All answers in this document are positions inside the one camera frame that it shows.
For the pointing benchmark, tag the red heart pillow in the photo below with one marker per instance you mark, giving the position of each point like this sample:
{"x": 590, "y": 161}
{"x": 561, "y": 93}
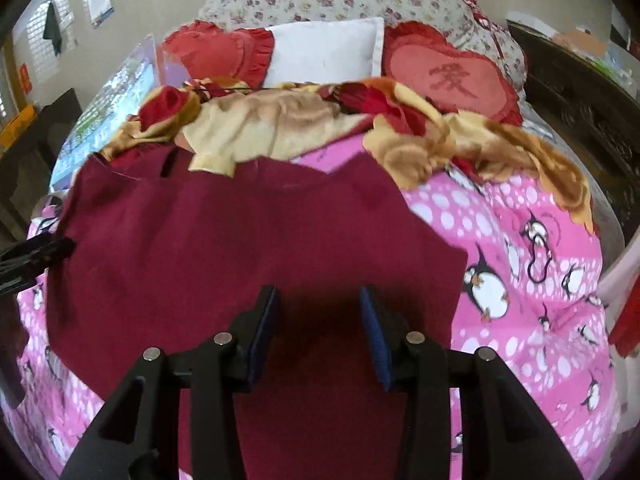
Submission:
{"x": 421, "y": 58}

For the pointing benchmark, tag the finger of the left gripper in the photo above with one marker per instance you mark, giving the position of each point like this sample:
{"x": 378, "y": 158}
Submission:
{"x": 23, "y": 263}

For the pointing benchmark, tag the clear printed plastic bag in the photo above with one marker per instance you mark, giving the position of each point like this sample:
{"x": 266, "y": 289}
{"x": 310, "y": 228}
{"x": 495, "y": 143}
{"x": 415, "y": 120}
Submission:
{"x": 147, "y": 67}

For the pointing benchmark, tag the dark wooden side table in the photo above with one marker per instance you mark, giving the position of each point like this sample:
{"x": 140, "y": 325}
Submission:
{"x": 27, "y": 165}

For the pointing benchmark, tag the red garment on chair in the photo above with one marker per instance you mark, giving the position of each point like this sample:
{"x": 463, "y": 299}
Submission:
{"x": 625, "y": 334}

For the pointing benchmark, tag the white pillow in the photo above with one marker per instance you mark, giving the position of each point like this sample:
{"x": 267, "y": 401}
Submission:
{"x": 326, "y": 52}

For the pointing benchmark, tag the red ruffled pillow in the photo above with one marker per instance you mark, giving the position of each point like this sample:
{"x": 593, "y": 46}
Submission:
{"x": 207, "y": 51}

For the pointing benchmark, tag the yellow box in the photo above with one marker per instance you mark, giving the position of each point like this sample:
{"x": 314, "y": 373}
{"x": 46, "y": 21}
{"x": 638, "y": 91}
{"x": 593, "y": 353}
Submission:
{"x": 17, "y": 126}

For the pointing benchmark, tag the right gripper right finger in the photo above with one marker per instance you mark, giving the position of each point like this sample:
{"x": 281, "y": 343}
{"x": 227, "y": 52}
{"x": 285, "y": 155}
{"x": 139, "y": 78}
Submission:
{"x": 504, "y": 433}

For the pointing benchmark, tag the white plastic chair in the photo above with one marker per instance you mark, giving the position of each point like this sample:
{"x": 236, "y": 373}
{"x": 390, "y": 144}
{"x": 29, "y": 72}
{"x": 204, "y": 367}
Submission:
{"x": 616, "y": 284}

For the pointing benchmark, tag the dark carved wooden cabinet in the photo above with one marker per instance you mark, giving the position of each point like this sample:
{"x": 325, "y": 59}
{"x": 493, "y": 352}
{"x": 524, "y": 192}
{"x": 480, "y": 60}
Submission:
{"x": 595, "y": 116}

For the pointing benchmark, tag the dark hanging cloth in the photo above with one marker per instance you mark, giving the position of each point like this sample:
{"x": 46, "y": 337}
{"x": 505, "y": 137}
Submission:
{"x": 52, "y": 31}

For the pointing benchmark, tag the red wall sticker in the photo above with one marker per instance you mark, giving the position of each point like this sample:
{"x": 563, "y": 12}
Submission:
{"x": 23, "y": 73}

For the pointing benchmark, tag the golden red floral blanket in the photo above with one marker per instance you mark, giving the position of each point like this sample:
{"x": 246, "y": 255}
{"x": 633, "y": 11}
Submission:
{"x": 225, "y": 124}

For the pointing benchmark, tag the pink penguin quilt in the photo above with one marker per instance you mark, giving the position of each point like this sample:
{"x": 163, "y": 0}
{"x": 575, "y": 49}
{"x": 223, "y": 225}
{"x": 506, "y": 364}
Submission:
{"x": 528, "y": 291}

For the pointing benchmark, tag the maroon red sweater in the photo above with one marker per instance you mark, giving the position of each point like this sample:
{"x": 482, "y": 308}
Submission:
{"x": 166, "y": 257}

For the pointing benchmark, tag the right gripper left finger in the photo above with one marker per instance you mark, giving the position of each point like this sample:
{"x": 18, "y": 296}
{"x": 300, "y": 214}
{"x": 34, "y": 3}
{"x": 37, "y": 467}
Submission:
{"x": 135, "y": 433}

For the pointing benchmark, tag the floral grey folded duvet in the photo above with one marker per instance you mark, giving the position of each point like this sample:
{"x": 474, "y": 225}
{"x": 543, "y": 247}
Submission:
{"x": 462, "y": 22}

